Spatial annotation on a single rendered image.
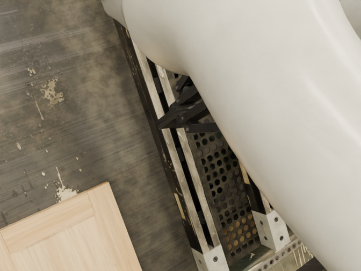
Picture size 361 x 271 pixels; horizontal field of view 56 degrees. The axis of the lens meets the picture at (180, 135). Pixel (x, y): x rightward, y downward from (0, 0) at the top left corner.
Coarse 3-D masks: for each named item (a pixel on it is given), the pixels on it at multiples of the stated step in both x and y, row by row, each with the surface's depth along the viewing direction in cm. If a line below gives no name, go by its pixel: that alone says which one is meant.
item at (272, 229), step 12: (252, 192) 104; (252, 204) 106; (264, 204) 101; (264, 216) 103; (276, 216) 104; (264, 228) 105; (276, 228) 104; (264, 240) 108; (276, 240) 104; (288, 240) 106
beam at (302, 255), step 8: (288, 232) 113; (256, 248) 110; (264, 248) 108; (304, 248) 113; (248, 256) 107; (256, 256) 106; (264, 256) 105; (288, 256) 110; (296, 256) 111; (304, 256) 113; (312, 256) 115; (240, 264) 104; (248, 264) 103; (256, 264) 104; (280, 264) 108; (288, 264) 110; (296, 264) 111
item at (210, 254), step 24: (120, 24) 83; (144, 72) 82; (144, 96) 86; (168, 96) 85; (168, 144) 86; (168, 168) 90; (192, 168) 89; (192, 192) 92; (192, 216) 90; (192, 240) 95; (216, 240) 94; (216, 264) 94
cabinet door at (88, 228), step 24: (96, 192) 83; (48, 216) 78; (72, 216) 81; (96, 216) 83; (120, 216) 86; (0, 240) 74; (24, 240) 76; (48, 240) 79; (72, 240) 81; (96, 240) 84; (120, 240) 86; (0, 264) 74; (24, 264) 76; (48, 264) 79; (72, 264) 81; (96, 264) 84; (120, 264) 87
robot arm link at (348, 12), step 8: (344, 0) 19; (352, 0) 19; (360, 0) 19; (344, 8) 20; (352, 8) 20; (360, 8) 20; (352, 16) 20; (360, 16) 20; (352, 24) 21; (360, 24) 21; (360, 32) 22
